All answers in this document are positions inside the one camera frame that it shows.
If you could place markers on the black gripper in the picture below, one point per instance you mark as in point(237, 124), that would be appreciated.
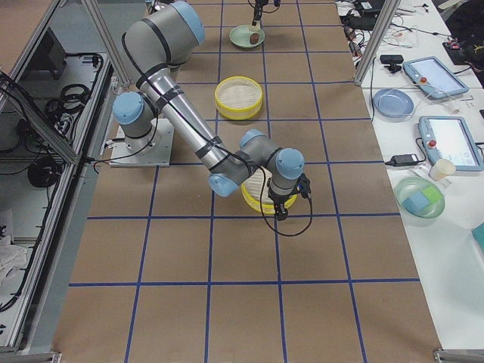
point(280, 199)
point(256, 8)

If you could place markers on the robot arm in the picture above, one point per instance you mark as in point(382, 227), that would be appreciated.
point(159, 42)

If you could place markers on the brown bun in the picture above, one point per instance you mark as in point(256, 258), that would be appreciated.
point(254, 38)

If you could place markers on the mint green plate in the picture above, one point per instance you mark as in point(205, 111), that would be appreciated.
point(240, 37)

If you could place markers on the black power adapter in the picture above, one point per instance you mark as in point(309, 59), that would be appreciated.
point(402, 160)

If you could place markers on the green bowl with sponges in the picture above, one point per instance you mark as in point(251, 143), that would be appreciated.
point(420, 200)

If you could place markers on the black webcam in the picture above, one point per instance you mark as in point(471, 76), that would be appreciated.
point(392, 62)

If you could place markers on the paper cup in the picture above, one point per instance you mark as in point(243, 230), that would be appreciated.
point(441, 169)

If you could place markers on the far teach pendant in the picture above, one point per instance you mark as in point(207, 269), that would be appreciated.
point(432, 77)

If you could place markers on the teach pendant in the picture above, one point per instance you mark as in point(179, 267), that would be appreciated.
point(432, 77)
point(448, 137)

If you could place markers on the near teach pendant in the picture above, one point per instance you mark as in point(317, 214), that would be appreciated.
point(448, 137)

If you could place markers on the white cloth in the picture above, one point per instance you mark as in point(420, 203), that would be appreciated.
point(13, 258)

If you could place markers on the aluminium frame post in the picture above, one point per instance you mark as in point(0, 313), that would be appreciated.
point(381, 26)

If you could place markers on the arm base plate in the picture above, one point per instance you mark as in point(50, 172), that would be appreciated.
point(152, 150)

